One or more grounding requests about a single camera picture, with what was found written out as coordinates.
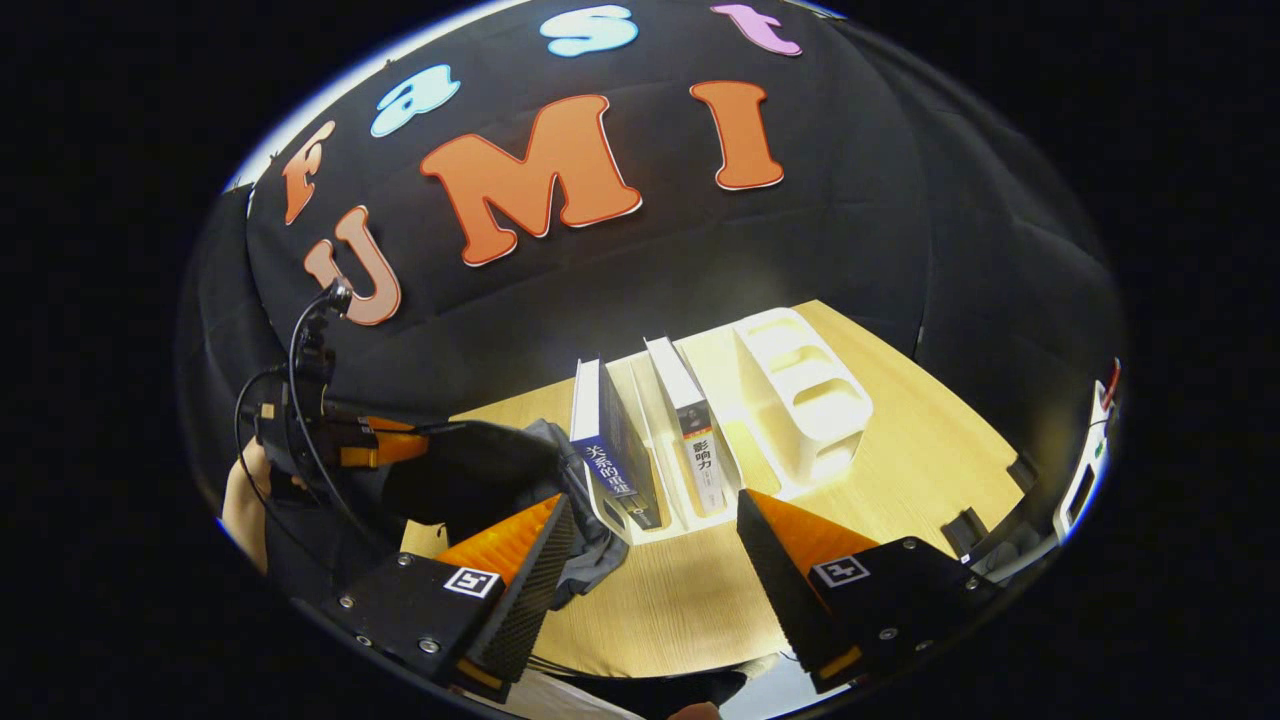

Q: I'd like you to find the white cover book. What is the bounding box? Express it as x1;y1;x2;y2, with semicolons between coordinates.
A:
643;336;743;519

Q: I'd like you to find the blue cover book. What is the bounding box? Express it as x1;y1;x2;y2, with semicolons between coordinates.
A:
568;358;663;533

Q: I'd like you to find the white device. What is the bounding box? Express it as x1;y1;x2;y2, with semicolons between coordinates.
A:
1052;358;1123;543

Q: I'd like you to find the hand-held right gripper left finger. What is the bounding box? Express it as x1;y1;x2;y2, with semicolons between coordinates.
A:
318;492;578;704

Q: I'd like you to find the dark object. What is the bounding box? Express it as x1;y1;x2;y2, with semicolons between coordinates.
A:
945;455;1041;576

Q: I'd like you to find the black backdrop cloth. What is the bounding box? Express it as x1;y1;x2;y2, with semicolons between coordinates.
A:
175;0;1126;601

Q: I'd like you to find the white plastic bookshelf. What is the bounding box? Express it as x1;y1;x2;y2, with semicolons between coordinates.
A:
578;307;876;548

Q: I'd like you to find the grey schoolbag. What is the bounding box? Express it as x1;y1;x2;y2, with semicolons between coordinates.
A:
380;418;633;611

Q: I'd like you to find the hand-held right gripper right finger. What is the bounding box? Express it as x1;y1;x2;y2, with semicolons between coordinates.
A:
735;488;1001;694

